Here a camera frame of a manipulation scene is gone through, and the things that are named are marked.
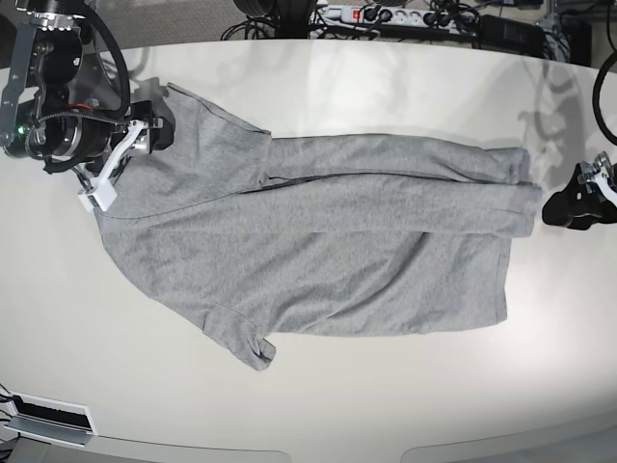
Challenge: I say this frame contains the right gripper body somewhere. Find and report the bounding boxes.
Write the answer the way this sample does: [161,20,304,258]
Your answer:
[95,100,160,160]

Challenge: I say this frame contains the grey t-shirt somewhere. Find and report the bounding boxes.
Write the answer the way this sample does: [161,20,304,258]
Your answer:
[95,85,542,370]

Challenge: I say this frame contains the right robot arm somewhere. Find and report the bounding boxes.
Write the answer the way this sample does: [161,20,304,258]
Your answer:
[1,1,174,179]

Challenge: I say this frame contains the black power adapter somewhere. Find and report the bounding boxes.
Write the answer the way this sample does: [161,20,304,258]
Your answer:
[478,14,546,57]

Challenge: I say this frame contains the white power strip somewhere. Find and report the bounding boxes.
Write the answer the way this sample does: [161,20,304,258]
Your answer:
[312,1,477,35]

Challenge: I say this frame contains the tangled black cables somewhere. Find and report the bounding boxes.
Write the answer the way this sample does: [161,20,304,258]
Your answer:
[221,0,387,42]

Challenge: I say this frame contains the grey cable tray slot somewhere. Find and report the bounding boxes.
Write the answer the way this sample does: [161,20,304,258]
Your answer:
[6,392,98,449]

